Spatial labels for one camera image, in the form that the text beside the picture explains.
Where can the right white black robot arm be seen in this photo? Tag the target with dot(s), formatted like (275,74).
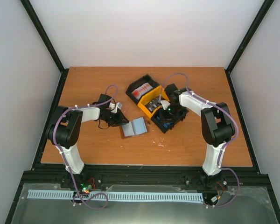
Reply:
(218,126)

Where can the left electronics board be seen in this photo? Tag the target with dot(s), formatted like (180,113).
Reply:
(88,186)

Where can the brown leather card holder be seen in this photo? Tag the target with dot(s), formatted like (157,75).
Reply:
(134,128)

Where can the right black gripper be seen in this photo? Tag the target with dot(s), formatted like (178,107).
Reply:
(161,109)

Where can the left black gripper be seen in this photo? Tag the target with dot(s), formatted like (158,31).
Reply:
(119,121)

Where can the black aluminium frame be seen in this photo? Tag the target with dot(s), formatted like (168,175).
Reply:
(135,175)

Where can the right electronics connector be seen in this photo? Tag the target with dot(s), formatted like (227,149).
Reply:
(220,189)

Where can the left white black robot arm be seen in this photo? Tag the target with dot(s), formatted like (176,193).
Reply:
(64,127)

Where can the red white card stack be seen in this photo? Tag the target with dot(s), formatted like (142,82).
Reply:
(142,90)

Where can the black bin with red cards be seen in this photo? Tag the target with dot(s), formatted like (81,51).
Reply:
(138,83)

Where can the yellow card bin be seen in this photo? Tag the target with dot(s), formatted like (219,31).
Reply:
(149,100)

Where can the blue card stack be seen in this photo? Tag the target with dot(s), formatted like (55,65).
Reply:
(167,125)

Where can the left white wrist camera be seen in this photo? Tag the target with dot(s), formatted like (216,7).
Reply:
(115,107)

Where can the black bin with blue cards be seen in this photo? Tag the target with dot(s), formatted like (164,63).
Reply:
(156,118)

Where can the light blue cable duct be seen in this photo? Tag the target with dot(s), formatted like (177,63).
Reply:
(120,196)

